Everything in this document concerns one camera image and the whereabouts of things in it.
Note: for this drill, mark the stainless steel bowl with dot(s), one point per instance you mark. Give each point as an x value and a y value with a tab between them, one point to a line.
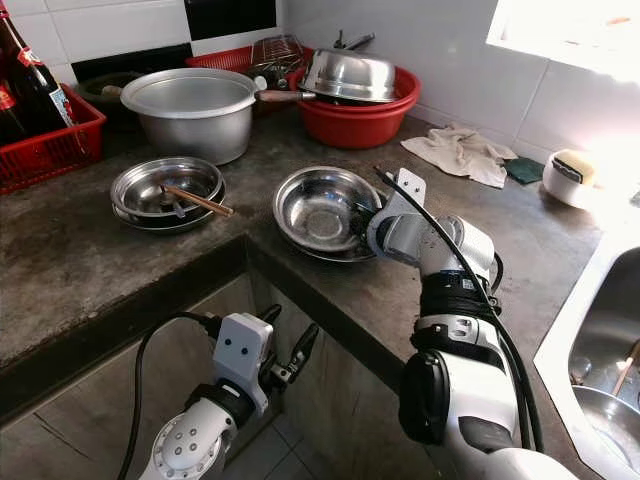
335	257
315	210
165	228
185	172

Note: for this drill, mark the brown wooden chopstick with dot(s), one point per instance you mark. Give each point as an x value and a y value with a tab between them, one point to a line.
205	203
626	368

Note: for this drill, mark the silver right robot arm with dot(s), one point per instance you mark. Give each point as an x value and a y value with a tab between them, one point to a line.
460	370

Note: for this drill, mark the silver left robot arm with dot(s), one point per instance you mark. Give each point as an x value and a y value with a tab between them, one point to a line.
190	445

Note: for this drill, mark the red plastic basin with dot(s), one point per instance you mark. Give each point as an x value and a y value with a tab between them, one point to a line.
360	125

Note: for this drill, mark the beige crumpled cloth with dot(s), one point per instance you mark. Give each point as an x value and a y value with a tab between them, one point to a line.
458	153

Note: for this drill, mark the upturned shiny steel basin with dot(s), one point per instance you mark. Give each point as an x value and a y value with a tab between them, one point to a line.
350	76

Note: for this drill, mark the green scouring pad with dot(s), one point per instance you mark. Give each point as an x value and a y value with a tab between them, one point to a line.
524	171

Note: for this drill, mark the large aluminium pot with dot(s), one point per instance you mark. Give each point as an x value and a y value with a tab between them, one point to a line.
190	135

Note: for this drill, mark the white cup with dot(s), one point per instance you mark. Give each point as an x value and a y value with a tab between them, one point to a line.
563	190

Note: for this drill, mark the grey under-counter cabinet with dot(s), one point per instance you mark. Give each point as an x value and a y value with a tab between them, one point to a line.
75	425

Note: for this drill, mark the red plastic tray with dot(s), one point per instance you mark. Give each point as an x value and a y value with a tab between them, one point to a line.
215	57

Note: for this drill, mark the yellow sponge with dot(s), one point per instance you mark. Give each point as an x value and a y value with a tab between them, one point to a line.
580	165

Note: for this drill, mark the stainless steel sink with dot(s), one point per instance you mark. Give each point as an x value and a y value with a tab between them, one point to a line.
605	320

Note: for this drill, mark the red plastic lattice basket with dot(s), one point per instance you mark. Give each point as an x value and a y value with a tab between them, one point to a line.
50	155

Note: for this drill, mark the bright window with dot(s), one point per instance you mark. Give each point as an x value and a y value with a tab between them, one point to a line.
565	32

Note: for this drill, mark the short bottle with red label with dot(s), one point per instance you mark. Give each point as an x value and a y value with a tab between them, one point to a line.
10	112

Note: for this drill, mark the black pan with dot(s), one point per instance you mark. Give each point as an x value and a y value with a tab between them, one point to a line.
102	85

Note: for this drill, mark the steel bowl in sink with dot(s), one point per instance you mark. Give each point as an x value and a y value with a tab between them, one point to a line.
608	418

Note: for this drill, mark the tall dark sauce bottle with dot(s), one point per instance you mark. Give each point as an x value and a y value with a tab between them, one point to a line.
38	80

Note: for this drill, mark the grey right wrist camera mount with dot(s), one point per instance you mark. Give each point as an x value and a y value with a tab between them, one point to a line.
400	235

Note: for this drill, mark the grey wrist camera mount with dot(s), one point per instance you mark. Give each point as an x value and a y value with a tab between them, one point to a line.
400	235
245	355

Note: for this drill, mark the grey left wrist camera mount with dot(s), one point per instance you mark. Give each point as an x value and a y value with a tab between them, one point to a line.
245	355

